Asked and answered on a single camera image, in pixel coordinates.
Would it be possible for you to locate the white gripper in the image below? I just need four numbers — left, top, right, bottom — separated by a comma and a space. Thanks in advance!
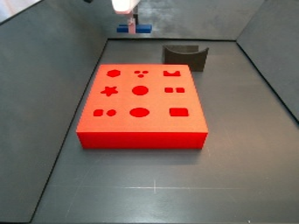
110, 0, 140, 34

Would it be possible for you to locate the blue square-circle peg object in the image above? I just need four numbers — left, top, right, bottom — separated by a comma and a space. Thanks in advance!
116, 24, 152, 34

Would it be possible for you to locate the black curved fixture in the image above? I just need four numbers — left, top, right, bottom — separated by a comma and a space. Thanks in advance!
163, 45, 209, 72

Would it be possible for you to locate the red shape-sorter block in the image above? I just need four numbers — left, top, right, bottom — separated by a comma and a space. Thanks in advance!
76, 64, 208, 149

